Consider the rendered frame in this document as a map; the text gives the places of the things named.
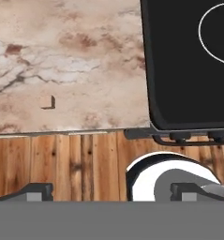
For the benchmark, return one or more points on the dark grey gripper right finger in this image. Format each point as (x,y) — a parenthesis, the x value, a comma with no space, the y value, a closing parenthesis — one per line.
(182,188)

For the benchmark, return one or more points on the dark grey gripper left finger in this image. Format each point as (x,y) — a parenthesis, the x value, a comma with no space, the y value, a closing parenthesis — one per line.
(38,189)

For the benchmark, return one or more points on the beige sugar cube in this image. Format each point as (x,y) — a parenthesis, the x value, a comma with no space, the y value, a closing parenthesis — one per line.
(47,102)

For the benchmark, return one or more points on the white and black round object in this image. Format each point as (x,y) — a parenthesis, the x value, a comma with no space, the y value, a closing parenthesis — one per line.
(144,178)

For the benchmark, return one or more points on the black oven knob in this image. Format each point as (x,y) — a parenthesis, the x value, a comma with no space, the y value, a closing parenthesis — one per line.
(219,135)
(180,136)

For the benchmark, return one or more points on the black oven front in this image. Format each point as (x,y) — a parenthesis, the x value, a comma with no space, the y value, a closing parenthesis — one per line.
(138,133)

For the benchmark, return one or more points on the black glass hob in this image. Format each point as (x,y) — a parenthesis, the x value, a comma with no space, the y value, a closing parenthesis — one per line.
(179,62)

